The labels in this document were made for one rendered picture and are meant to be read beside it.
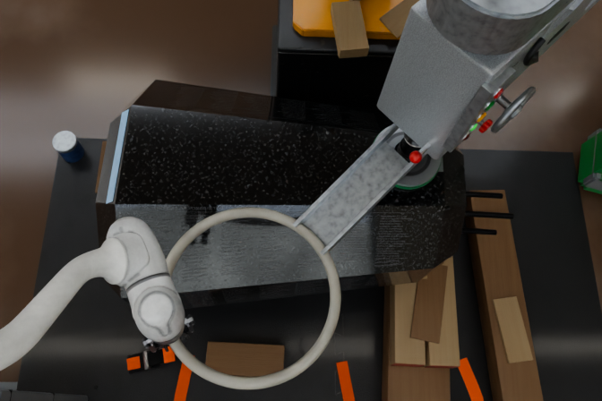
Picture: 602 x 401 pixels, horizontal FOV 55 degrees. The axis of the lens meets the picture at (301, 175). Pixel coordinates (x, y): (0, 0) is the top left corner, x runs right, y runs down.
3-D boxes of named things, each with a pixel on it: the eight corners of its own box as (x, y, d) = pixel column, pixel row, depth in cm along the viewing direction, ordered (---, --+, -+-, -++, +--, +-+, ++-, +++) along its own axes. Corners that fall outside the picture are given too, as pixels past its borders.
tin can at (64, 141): (79, 166, 263) (70, 154, 251) (58, 159, 263) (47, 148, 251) (88, 146, 266) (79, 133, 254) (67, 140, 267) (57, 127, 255)
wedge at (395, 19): (420, -6, 213) (424, -16, 208) (439, 12, 210) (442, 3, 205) (378, 19, 207) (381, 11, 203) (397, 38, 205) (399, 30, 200)
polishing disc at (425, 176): (382, 115, 186) (383, 114, 185) (446, 136, 185) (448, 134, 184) (364, 174, 179) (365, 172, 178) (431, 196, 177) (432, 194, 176)
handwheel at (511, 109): (494, 86, 159) (517, 55, 145) (523, 110, 157) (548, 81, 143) (460, 119, 155) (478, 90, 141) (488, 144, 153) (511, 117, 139)
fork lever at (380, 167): (454, 49, 170) (456, 42, 165) (505, 92, 165) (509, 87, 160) (287, 217, 168) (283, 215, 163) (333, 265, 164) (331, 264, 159)
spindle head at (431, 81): (458, 37, 168) (520, -84, 126) (517, 87, 163) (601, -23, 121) (372, 112, 158) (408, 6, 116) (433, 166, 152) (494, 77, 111)
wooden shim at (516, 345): (492, 300, 238) (493, 299, 237) (515, 296, 239) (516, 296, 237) (507, 363, 229) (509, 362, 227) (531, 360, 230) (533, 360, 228)
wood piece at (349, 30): (330, 11, 208) (331, 2, 203) (358, 9, 209) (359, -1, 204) (339, 58, 200) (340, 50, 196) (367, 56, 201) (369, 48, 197)
